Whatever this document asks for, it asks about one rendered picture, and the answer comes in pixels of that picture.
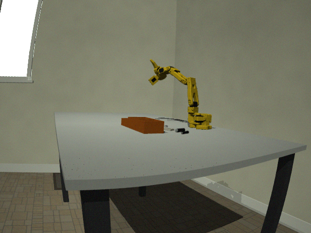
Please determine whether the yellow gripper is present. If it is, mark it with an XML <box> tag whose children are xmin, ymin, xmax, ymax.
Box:
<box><xmin>149</xmin><ymin>59</ymin><xmax>167</xmax><ymax>85</ymax></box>

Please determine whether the orange bin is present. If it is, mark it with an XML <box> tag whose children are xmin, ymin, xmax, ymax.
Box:
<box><xmin>121</xmin><ymin>117</ymin><xmax>164</xmax><ymax>134</ymax></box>

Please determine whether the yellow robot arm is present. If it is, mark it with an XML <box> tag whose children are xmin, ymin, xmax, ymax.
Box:
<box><xmin>158</xmin><ymin>66</ymin><xmax>212</xmax><ymax>130</ymax></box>

